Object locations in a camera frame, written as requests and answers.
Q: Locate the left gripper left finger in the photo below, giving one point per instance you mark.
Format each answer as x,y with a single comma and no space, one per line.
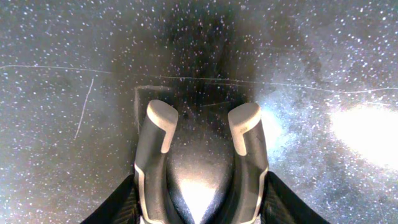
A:
121,207

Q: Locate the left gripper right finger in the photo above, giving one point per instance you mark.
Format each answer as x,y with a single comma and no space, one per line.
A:
286,205

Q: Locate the black and grey pliers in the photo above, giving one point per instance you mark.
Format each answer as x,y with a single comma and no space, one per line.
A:
152,161

